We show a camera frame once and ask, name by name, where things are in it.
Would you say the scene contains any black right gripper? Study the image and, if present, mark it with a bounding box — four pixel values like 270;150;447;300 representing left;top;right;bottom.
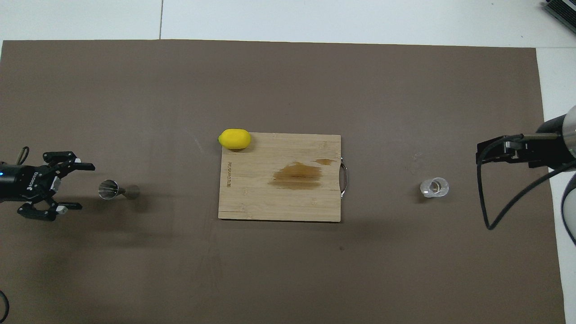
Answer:
476;115;576;170

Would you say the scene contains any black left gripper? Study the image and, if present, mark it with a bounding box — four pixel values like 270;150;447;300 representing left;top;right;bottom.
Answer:
0;152;96;222

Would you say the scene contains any steel cocktail jigger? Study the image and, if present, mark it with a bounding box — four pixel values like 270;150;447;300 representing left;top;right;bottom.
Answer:
98;179;140;200

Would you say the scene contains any small clear glass cup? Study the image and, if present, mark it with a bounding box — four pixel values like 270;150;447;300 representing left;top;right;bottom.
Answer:
420;177;450;198

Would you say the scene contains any grey laptop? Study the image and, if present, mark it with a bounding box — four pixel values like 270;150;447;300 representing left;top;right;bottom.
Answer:
542;0;576;33

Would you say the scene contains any yellow lemon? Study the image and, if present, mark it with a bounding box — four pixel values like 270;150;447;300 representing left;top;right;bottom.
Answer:
218;129;252;150

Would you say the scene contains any wooden cutting board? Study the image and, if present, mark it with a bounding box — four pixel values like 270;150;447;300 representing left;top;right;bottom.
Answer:
218;133;348;223

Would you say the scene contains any brown table mat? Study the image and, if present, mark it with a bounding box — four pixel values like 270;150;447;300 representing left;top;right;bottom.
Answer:
0;40;567;324

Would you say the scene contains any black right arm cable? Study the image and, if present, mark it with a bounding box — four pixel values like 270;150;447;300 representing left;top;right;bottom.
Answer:
478;133;576;230

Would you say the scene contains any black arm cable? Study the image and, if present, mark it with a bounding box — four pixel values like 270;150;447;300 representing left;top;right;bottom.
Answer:
0;146;30;321
478;133;576;230

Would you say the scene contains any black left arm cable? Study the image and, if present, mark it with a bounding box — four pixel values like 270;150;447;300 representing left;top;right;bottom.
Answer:
0;146;30;321

